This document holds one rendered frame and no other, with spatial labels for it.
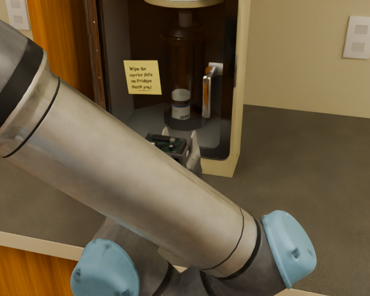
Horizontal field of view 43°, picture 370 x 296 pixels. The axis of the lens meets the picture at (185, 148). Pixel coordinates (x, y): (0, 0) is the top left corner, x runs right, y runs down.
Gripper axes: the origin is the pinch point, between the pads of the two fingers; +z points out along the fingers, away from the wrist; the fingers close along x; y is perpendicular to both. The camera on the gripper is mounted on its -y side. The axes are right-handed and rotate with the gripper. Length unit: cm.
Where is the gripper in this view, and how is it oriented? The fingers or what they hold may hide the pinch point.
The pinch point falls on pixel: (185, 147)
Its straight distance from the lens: 79.9
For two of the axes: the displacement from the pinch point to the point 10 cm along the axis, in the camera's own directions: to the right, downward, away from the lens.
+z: 2.6, -4.9, 8.3
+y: 0.0, -8.6, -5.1
